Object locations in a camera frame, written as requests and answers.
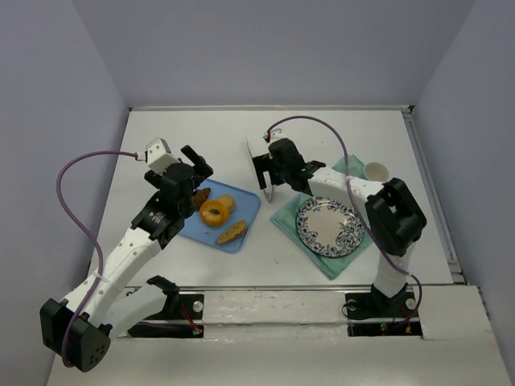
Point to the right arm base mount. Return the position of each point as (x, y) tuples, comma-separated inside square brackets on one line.
[(372, 314)]

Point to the seeded bread slice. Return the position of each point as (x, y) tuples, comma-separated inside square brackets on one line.
[(235, 232)]

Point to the round bread roll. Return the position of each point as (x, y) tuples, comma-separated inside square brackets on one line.
[(228, 201)]

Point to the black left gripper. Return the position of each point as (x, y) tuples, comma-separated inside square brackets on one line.
[(199, 166)]

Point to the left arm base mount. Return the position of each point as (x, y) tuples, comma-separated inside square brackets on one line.
[(180, 318)]

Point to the dark brown croissant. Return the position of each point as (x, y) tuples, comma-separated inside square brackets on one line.
[(200, 197)]

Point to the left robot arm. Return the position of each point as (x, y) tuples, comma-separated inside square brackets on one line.
[(80, 327)]

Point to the light blue cup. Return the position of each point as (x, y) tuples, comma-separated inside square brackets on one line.
[(375, 171)]

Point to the orange glazed donut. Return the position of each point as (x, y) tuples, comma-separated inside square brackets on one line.
[(213, 213)]

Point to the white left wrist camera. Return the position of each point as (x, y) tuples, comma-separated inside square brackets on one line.
[(159, 156)]

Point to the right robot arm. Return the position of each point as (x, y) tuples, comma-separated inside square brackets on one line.
[(389, 210)]

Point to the blue tray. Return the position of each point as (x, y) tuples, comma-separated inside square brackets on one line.
[(246, 206)]

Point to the green cloth napkin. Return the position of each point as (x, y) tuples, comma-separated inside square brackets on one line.
[(284, 218)]

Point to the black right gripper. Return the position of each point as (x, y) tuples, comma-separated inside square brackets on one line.
[(265, 171)]

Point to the blue floral plate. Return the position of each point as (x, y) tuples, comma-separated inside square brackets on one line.
[(329, 228)]

